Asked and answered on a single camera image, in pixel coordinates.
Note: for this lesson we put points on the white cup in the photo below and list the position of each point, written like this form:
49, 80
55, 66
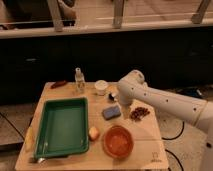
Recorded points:
101, 87

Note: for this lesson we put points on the yellow round fruit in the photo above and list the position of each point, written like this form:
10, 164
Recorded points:
93, 133

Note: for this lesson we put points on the red brown pepper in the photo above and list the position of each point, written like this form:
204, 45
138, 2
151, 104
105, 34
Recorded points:
58, 84

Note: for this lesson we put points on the green plastic tray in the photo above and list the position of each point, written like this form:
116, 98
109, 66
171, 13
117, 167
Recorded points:
63, 128

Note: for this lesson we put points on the orange bowl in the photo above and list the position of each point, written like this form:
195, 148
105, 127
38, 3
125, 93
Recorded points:
118, 142

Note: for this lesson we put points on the metal spoon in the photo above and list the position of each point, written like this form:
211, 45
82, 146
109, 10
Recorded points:
34, 160

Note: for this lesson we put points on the pile of brown beans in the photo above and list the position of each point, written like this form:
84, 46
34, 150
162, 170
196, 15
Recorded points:
138, 113

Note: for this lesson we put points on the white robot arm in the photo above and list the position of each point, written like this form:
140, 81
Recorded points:
197, 112

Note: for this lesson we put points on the wooden railing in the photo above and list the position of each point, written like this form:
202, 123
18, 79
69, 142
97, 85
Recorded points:
39, 18

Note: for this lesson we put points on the clear spray bottle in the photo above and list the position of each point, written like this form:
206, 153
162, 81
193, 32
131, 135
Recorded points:
80, 81

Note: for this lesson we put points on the blue sponge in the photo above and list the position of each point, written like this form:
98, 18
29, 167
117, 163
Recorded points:
111, 112

